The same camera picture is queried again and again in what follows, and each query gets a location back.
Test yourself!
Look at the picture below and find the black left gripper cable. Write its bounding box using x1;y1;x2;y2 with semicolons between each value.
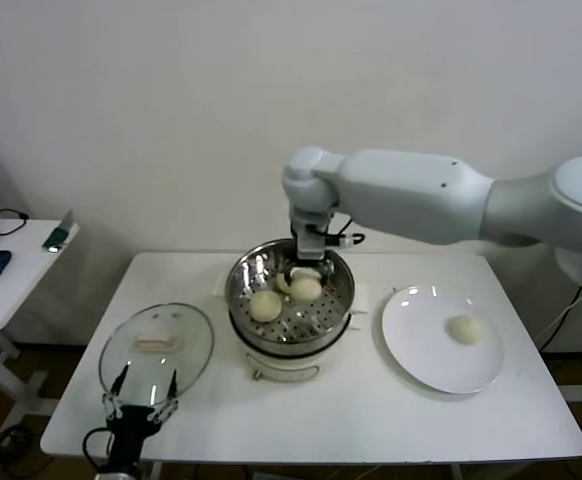
83;427;115;469

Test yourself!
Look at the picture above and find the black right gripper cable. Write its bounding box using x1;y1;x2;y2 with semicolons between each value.
315;214;366;249

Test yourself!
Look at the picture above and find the white side table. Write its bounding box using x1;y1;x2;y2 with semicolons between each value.
0;218;80;419

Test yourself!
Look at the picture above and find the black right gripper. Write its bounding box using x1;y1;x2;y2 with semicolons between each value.
278;249;336;297

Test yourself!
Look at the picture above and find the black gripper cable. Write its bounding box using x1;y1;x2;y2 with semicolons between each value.
83;427;115;469
315;214;366;249

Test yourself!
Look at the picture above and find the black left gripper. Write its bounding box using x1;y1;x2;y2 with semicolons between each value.
101;363;180;469

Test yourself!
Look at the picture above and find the black wall cable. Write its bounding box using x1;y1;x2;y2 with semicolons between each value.
540;287;582;351

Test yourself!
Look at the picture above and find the green circuit board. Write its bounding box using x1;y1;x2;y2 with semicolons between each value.
40;208;79;254

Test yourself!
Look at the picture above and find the stainless steel steamer basket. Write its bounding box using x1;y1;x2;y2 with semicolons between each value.
212;238;371;351

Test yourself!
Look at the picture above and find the white round plate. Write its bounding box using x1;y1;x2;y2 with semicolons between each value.
379;284;505;395

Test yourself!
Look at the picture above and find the black laptop cable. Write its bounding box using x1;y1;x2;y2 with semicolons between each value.
0;208;28;240

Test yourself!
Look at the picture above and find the round glass pot lid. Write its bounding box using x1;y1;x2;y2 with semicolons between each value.
98;302;216;407

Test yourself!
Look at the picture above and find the black floor cable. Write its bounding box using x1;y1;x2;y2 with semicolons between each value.
0;424;40;480

